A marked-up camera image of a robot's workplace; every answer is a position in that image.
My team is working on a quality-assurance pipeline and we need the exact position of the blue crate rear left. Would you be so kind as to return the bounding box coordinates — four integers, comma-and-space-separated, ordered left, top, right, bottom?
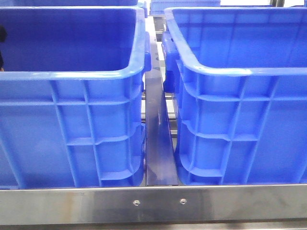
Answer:
0, 0, 148, 18

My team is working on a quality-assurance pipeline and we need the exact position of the blue crate rear right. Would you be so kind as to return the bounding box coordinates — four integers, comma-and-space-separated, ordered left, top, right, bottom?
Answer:
150, 0, 221, 15

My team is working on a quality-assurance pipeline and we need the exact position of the blue plastic crate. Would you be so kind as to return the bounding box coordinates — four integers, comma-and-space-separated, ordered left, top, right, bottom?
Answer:
164, 7, 307, 185
0, 7, 151, 190

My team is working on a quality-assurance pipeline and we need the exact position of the left rail screw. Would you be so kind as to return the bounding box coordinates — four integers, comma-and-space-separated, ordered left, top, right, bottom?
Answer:
133, 200, 140, 206

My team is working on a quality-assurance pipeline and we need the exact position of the right rail screw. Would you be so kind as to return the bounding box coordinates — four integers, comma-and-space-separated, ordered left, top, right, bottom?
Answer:
180, 198, 187, 205

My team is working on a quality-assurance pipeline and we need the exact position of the blue plastic crate left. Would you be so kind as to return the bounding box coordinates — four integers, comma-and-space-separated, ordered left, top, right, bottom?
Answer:
0, 7, 151, 190

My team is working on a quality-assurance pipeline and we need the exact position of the rail screw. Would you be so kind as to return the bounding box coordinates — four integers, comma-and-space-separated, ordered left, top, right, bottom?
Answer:
180, 198, 187, 205
133, 200, 140, 206

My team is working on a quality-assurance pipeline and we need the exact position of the stainless steel front rail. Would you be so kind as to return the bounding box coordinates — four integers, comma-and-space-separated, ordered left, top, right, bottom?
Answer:
0, 184, 307, 225

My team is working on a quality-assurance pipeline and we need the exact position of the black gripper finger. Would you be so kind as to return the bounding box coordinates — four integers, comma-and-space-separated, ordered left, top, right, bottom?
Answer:
0, 25, 7, 71

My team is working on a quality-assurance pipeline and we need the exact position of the blue plastic crate right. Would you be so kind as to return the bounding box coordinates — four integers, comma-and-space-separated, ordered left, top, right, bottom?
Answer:
164, 7, 307, 185

